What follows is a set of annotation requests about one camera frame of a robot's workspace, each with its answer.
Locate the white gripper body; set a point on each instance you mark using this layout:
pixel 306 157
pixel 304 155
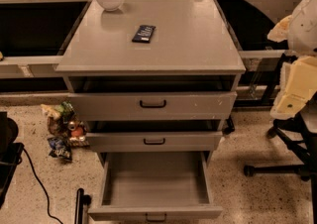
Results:
pixel 304 26

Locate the grey bottom drawer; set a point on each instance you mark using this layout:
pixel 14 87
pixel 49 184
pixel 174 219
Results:
pixel 155 187

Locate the grey drawer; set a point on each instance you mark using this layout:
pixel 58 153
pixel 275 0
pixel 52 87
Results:
pixel 155 187
pixel 155 136
pixel 137 101

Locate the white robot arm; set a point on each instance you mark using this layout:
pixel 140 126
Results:
pixel 299 30

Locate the grey drawer cabinet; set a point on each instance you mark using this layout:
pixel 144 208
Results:
pixel 190 44

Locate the grey middle drawer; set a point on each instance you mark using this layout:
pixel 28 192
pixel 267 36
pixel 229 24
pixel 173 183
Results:
pixel 155 136

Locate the grey top drawer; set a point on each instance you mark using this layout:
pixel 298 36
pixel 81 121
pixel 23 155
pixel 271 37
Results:
pixel 137 101

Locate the black office chair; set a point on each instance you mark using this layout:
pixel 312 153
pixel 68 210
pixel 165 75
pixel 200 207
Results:
pixel 300 136

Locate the black caster wheel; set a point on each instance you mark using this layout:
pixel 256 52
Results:
pixel 229 128

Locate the dark blue snack bar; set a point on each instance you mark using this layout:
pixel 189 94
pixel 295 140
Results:
pixel 144 34

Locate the pile of snack packages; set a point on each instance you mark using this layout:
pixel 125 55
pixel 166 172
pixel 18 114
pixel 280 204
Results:
pixel 63 122

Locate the blue chip bag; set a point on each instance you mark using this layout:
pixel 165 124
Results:
pixel 60 148

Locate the black equipment at left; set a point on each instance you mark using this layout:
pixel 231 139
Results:
pixel 10 153

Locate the black post at bottom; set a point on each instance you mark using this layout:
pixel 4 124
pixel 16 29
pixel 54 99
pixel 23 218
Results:
pixel 83 202

